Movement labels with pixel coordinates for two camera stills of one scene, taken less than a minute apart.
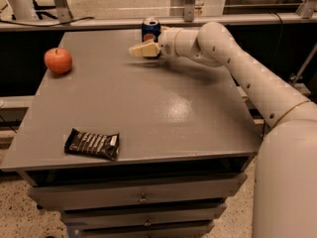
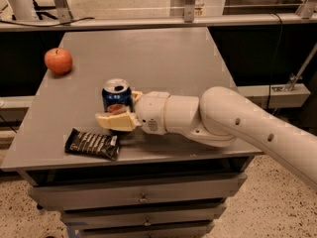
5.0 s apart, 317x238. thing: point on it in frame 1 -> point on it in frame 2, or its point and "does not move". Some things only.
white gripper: [167, 42] -> [151, 111]
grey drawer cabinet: [130, 147] does not move
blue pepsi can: [151, 29] -> [117, 96]
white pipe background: [15, 1] does not move
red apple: [58, 60] does not move
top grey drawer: [101, 194] does not move
